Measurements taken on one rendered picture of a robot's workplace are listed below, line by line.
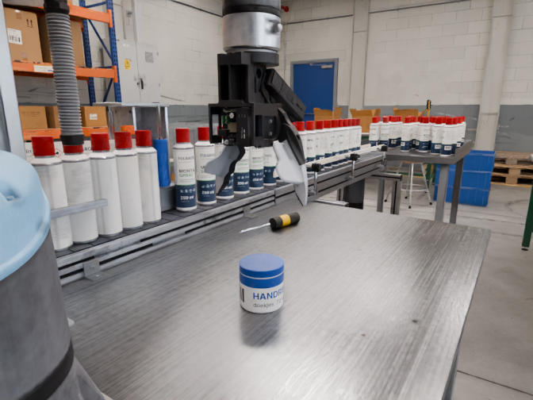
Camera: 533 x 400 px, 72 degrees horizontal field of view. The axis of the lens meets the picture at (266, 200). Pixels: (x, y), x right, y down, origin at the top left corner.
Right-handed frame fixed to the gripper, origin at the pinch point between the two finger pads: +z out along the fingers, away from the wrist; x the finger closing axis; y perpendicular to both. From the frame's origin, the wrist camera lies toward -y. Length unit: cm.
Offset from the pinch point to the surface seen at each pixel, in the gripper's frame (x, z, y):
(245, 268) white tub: -0.7, 10.0, 3.3
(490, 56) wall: 5, -101, -728
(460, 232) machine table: 24, 17, -55
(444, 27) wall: -73, -156, -733
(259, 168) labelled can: -33, 5, -51
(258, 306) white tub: 1.5, 15.7, 3.1
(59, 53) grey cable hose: -26.8, -20.9, 12.1
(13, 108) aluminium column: -21.8, -13.2, 21.9
